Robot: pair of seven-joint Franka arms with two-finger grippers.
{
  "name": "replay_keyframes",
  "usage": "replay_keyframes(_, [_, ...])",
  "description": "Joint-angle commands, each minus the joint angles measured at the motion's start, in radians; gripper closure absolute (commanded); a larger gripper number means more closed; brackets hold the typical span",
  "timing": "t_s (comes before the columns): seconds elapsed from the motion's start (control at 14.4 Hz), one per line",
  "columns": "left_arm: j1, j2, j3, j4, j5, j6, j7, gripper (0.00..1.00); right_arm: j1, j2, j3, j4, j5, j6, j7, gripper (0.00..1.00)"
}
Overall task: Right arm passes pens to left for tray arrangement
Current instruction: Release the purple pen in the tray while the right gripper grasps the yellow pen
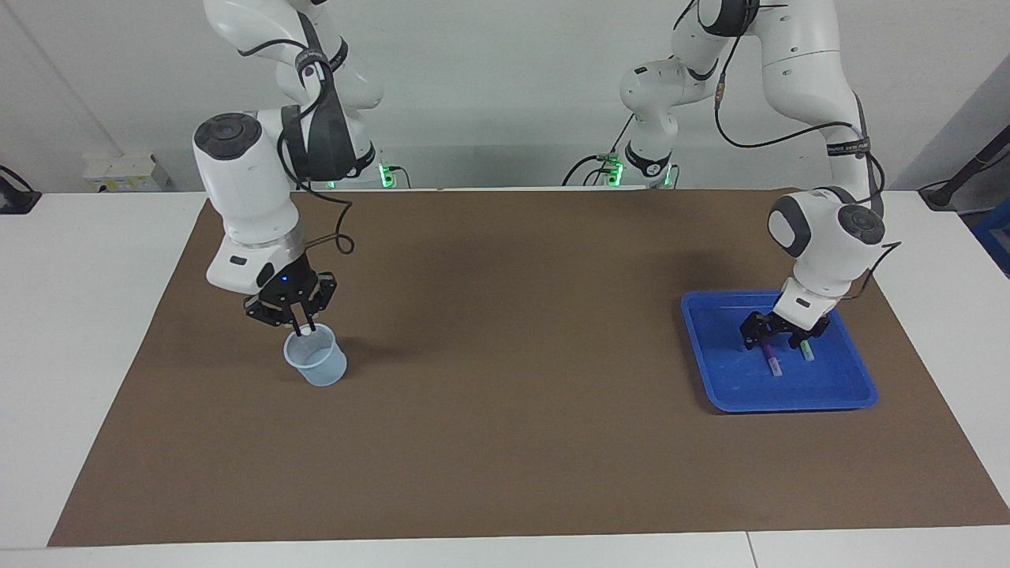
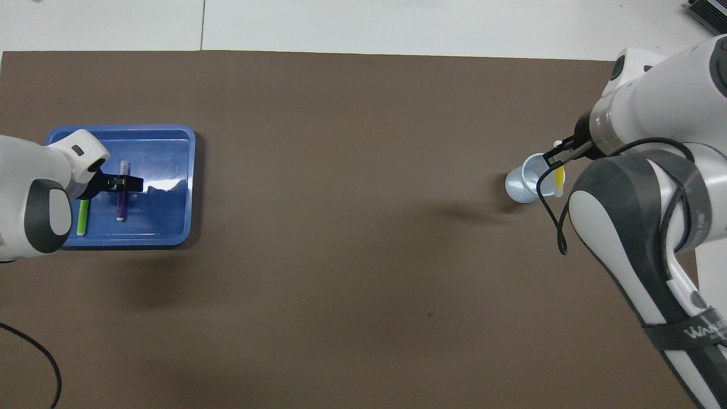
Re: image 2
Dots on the grey ribbed device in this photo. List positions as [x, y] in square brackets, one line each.
[710, 14]

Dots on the brown table mat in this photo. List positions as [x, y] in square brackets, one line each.
[341, 284]

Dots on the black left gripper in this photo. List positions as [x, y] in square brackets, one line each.
[99, 183]

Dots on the blue plastic tray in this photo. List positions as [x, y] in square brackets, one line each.
[164, 221]

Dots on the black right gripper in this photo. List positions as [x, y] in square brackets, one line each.
[585, 136]

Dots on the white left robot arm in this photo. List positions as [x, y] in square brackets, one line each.
[34, 187]

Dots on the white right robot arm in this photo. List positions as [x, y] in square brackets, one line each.
[625, 227]

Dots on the translucent plastic cup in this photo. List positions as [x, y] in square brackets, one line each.
[519, 187]

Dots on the green pen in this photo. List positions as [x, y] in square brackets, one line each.
[83, 218]

